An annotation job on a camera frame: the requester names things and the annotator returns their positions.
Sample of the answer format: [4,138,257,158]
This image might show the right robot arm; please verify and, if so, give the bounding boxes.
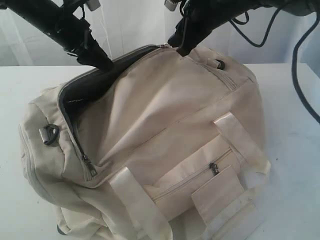
[164,0,320,57]

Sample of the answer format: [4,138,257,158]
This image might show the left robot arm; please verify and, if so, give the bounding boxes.
[0,0,113,71]

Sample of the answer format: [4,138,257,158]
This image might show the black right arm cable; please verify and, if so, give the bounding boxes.
[228,0,320,126]

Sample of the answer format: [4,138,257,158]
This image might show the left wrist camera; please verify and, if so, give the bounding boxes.
[85,0,101,12]

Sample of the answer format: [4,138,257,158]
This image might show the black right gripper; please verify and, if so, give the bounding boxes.
[167,0,250,57]

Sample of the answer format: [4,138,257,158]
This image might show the cream fabric duffel bag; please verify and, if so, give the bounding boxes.
[19,45,271,240]

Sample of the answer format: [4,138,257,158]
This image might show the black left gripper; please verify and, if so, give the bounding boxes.
[42,0,114,71]

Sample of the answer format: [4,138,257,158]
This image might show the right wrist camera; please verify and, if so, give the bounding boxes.
[164,0,181,12]

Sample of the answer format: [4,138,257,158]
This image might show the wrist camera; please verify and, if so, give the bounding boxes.
[164,0,181,12]
[85,0,101,12]

